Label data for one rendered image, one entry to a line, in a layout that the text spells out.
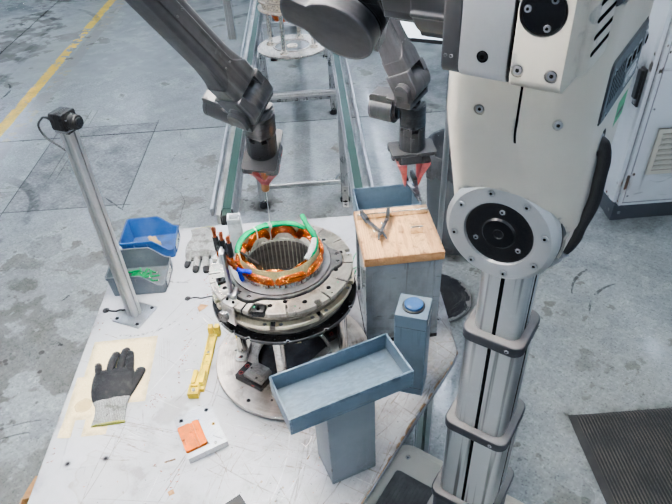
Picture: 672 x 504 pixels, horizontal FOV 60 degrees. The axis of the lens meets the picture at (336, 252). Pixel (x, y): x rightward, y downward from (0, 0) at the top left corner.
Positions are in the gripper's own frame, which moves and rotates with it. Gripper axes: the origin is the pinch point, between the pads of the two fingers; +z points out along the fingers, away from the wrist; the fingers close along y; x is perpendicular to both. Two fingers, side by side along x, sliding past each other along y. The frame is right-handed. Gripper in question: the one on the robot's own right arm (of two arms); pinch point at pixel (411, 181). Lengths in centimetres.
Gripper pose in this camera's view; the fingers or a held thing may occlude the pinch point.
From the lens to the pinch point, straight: 139.4
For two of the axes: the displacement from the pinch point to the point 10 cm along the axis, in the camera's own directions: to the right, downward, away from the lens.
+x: 1.1, 6.2, -7.8
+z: 0.6, 7.8, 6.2
